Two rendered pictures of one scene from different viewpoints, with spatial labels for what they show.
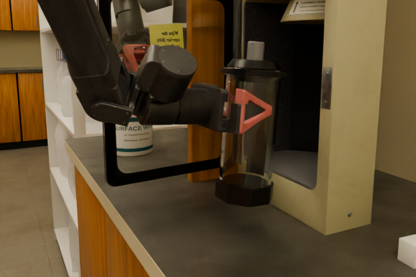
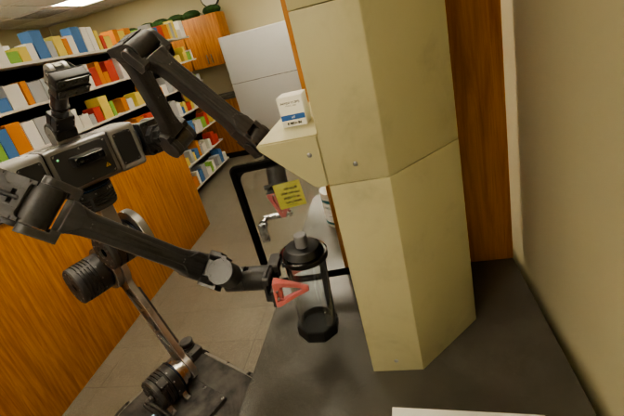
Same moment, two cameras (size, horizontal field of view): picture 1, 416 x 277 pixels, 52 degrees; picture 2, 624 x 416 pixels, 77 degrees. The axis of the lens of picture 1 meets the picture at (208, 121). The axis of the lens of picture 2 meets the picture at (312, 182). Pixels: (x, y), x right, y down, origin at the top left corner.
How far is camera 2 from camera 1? 0.76 m
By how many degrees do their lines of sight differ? 41
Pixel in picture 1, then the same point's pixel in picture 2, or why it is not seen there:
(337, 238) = (378, 377)
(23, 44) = not seen: hidden behind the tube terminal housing
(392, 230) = (431, 384)
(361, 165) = (399, 330)
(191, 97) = (251, 278)
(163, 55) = (212, 268)
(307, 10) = not seen: hidden behind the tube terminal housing
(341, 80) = (358, 273)
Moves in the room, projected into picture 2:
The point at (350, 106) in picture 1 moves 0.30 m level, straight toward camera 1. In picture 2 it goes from (373, 290) to (245, 383)
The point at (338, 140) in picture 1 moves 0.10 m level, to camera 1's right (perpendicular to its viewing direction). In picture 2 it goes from (369, 312) to (413, 325)
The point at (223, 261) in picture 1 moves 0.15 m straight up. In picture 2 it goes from (289, 374) to (272, 327)
